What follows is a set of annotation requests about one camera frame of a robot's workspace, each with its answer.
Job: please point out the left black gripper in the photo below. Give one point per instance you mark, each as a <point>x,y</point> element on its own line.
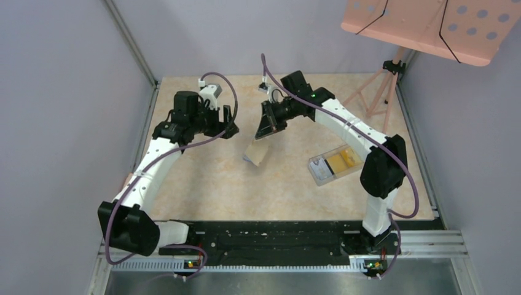
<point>218,126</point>

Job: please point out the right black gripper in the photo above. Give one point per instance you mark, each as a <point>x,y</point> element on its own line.
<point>270,123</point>

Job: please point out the clear plastic card box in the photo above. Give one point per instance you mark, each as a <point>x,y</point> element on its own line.
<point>327,154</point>

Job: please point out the yellow credit card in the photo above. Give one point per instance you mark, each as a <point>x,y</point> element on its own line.
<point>344,161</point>

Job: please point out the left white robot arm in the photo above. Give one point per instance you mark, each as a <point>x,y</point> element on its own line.
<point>125,221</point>

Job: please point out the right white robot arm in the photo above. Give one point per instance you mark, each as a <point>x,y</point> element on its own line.
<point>384,157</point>

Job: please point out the grey credit card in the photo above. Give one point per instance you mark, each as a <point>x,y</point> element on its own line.
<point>320,170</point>

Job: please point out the pink music stand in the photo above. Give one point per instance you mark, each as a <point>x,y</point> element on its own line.
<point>469,32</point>

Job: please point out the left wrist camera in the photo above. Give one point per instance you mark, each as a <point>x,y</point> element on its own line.
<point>209,91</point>

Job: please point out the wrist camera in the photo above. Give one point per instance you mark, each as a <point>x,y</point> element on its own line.
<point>209,91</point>
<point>263,87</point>

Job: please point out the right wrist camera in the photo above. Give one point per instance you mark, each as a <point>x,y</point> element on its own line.
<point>263,87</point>

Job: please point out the wooden mallet handle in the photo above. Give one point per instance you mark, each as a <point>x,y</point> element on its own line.
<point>127,181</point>

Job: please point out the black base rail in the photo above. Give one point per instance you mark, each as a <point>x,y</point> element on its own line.
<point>283,243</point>

